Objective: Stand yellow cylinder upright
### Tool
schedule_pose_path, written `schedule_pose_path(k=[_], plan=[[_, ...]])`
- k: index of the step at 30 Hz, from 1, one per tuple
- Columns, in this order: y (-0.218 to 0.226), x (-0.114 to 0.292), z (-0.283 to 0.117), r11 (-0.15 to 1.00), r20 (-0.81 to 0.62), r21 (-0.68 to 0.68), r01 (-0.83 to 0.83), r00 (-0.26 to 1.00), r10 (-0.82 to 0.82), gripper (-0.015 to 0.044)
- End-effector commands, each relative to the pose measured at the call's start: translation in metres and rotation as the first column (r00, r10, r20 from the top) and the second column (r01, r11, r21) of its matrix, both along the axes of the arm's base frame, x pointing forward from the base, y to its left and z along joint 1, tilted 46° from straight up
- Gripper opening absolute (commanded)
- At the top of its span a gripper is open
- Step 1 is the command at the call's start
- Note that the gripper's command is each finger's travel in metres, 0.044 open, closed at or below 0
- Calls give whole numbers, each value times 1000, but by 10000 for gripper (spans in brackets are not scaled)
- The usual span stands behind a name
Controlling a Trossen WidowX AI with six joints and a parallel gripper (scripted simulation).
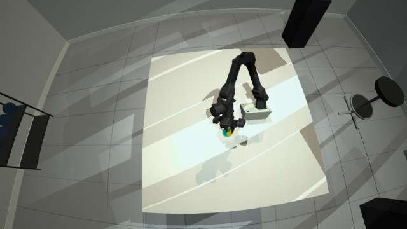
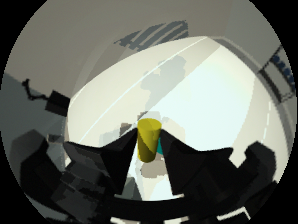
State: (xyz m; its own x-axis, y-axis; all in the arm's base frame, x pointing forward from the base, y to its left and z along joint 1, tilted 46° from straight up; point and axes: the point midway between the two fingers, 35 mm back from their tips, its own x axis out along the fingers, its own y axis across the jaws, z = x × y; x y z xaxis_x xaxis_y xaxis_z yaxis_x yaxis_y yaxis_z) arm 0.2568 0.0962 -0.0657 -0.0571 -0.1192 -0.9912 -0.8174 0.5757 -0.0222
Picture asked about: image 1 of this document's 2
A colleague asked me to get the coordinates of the yellow cylinder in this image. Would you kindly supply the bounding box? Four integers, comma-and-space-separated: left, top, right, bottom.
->
226, 127, 232, 136

